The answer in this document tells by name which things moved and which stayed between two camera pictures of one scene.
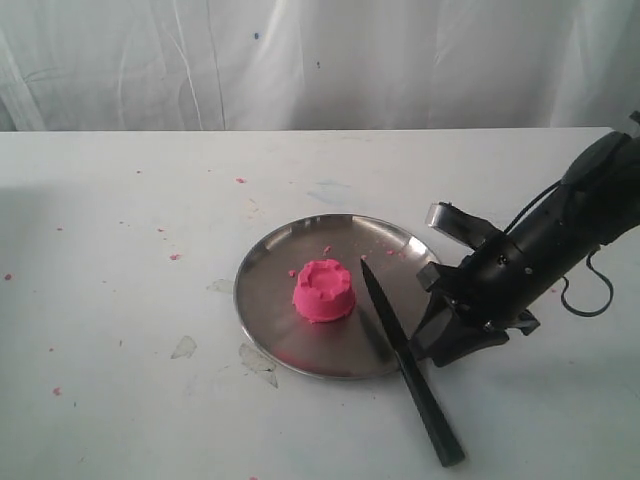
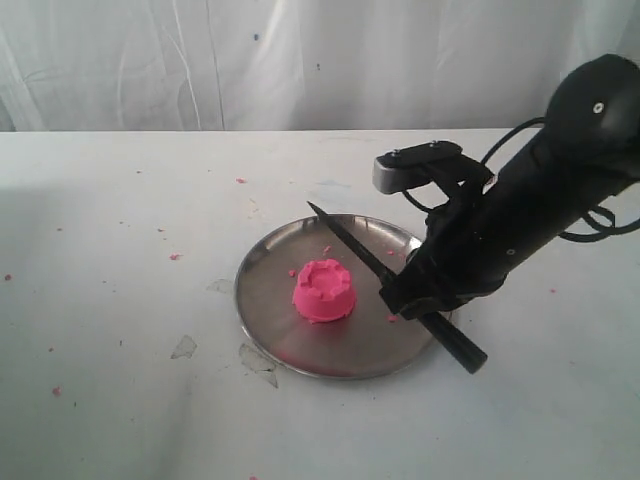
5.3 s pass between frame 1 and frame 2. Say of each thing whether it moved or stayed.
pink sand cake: stayed
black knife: moved
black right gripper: moved
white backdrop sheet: stayed
